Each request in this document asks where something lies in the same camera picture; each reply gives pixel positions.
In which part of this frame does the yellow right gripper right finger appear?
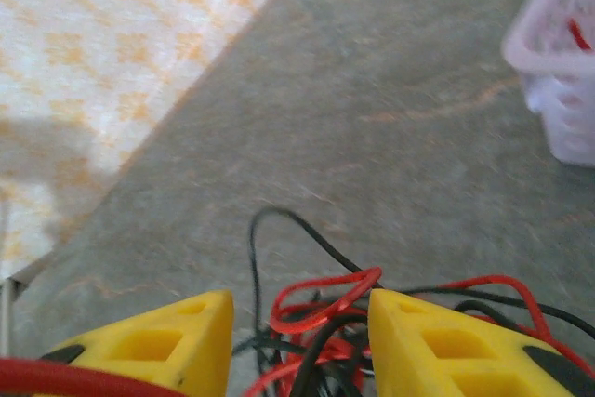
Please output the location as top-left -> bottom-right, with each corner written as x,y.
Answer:
368,287 -> 595,397

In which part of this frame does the black cable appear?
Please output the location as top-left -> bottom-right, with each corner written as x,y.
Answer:
290,312 -> 373,397
402,285 -> 595,342
231,207 -> 373,397

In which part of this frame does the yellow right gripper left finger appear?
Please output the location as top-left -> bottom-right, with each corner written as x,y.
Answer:
41,288 -> 235,397

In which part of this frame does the lavender perforated plastic basket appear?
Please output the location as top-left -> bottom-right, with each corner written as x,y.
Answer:
500,0 -> 595,166

